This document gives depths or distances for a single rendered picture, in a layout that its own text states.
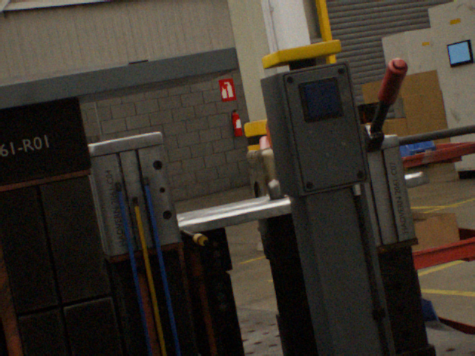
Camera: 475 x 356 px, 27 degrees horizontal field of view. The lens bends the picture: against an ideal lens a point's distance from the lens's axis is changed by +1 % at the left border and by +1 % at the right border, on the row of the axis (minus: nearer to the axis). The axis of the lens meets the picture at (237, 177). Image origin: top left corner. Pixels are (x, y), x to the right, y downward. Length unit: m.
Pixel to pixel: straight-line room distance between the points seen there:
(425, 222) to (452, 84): 8.32
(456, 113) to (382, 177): 10.52
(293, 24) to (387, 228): 4.08
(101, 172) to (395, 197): 0.32
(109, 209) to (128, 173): 0.04
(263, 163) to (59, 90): 0.62
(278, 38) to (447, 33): 6.56
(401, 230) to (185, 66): 0.37
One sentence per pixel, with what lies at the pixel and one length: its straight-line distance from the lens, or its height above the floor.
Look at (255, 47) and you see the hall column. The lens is 8.27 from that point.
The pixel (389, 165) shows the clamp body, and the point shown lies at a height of 1.03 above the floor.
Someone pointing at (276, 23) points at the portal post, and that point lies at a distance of 5.12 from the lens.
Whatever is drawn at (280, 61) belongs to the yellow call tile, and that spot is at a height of 1.15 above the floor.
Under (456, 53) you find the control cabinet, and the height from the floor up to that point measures 1.43.
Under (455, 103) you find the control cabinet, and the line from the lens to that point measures 11.58.
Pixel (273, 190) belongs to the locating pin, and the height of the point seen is 1.01.
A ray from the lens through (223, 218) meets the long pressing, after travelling 1.14.
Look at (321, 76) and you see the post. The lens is 0.89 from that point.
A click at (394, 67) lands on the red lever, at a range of 0.96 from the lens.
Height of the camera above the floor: 1.10
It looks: 3 degrees down
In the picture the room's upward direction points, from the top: 11 degrees counter-clockwise
